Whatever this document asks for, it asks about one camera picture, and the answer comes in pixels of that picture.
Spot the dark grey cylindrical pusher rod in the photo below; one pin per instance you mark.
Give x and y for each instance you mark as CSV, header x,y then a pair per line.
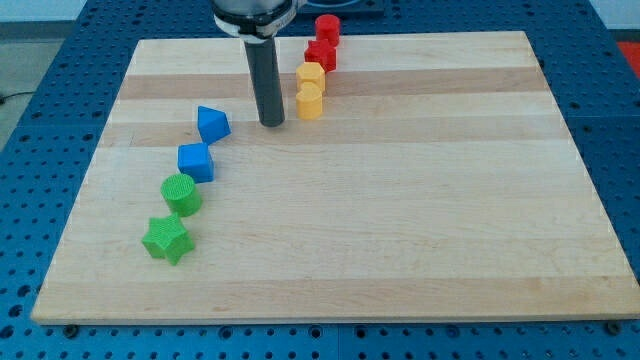
x,y
263,65

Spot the yellow hexagon block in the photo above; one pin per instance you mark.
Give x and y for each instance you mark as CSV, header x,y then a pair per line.
x,y
310,72

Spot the red star block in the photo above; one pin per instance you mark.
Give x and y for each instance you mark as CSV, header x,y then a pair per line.
x,y
322,52

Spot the green star block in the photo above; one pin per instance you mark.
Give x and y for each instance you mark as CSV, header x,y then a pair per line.
x,y
167,238

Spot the red cylinder block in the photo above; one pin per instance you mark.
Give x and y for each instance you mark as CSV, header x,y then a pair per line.
x,y
328,27

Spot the blue triangle block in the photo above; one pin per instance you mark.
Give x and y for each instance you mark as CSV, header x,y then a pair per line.
x,y
213,125

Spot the blue cube block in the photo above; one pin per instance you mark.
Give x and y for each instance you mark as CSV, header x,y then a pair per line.
x,y
195,160

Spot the green cylinder block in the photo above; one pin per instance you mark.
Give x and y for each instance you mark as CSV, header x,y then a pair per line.
x,y
181,195

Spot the light wooden board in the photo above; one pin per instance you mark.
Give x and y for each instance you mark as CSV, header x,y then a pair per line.
x,y
441,184

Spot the dark blue base plate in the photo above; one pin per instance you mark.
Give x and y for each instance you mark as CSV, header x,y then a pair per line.
x,y
343,7

